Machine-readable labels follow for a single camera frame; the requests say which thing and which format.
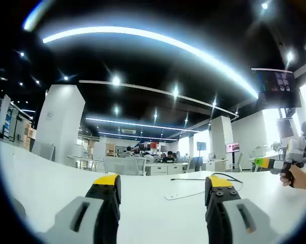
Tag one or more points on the screen with red picture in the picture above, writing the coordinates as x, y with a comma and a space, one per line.
232, 147

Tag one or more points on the hanging black monitor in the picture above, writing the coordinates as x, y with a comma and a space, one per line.
277, 89

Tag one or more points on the white drawer cabinet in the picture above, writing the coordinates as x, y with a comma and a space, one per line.
159, 169

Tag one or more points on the person's right hand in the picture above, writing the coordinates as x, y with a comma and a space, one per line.
299, 179

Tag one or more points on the white desk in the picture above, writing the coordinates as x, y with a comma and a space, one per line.
155, 211

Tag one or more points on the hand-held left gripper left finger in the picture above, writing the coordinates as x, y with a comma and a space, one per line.
79, 218

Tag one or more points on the dark screen on stand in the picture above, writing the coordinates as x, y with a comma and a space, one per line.
201, 146

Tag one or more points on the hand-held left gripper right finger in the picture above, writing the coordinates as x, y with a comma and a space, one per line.
234, 216

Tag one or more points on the white USB port strip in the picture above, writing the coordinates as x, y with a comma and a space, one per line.
184, 193

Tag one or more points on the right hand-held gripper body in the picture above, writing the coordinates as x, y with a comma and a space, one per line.
294, 150

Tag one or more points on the white mesh office chair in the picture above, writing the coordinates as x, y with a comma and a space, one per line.
123, 165

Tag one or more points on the small grey monitor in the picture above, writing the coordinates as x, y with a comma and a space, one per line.
286, 128

